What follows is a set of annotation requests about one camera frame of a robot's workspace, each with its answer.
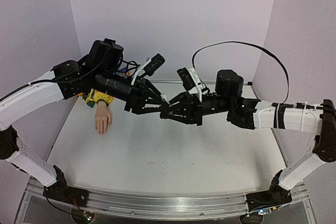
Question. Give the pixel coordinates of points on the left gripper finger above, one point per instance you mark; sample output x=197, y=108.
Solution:
x=155, y=95
x=148, y=108

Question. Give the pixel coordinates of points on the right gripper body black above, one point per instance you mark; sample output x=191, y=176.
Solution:
x=197, y=109

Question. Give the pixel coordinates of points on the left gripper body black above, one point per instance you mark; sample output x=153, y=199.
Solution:
x=136, y=102

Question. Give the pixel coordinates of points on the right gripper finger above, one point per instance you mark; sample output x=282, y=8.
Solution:
x=176, y=116
x=182, y=99

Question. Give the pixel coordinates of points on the glitter nail polish bottle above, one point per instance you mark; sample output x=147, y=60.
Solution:
x=167, y=109

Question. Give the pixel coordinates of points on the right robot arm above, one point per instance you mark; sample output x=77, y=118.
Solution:
x=316, y=119

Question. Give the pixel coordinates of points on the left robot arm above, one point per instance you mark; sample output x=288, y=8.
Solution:
x=97, y=70

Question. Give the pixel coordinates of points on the mannequin hand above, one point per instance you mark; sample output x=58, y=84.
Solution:
x=103, y=118

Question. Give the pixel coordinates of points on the colourful patchwork sleeve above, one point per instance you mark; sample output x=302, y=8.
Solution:
x=95, y=97

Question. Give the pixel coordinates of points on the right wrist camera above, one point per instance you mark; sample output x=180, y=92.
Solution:
x=192, y=83

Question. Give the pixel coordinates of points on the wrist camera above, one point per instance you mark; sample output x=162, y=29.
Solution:
x=192, y=83
x=148, y=68

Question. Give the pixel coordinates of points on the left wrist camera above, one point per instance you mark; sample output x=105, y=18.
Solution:
x=148, y=68

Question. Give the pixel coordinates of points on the aluminium front rail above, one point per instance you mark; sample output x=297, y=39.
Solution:
x=167, y=208

